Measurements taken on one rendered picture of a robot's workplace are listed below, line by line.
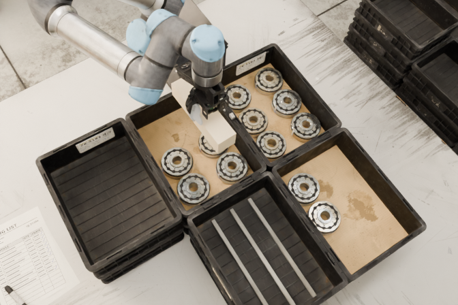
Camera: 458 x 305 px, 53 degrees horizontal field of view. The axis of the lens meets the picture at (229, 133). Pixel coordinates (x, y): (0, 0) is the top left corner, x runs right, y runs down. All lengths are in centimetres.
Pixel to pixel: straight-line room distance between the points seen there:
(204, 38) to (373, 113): 102
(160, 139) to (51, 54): 149
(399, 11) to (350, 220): 134
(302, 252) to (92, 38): 87
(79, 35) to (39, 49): 177
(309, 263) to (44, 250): 85
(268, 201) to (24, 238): 81
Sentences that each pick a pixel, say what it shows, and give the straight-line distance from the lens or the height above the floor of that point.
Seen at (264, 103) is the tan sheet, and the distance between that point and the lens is 166.
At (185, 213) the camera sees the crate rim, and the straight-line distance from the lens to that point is 137.
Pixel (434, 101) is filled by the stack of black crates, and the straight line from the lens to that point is 242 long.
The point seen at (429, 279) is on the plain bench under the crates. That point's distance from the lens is 172.
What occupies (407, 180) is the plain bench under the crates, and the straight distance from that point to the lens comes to 181.
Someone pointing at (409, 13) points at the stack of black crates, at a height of 49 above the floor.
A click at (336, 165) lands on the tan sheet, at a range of 160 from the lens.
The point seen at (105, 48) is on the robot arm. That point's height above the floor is 133.
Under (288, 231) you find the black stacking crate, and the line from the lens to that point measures 149.
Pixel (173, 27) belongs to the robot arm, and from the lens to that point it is 108.
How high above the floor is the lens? 224
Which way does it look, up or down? 62 degrees down
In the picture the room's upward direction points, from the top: 5 degrees clockwise
